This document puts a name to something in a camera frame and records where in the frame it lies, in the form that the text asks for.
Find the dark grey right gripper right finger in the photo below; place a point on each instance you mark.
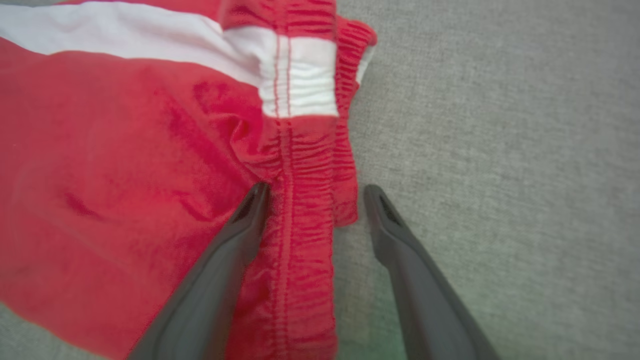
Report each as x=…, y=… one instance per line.
x=425, y=300

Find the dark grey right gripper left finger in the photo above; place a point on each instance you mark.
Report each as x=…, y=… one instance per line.
x=210, y=290

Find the red white-striped shorts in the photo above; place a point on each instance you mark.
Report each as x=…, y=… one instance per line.
x=100, y=175

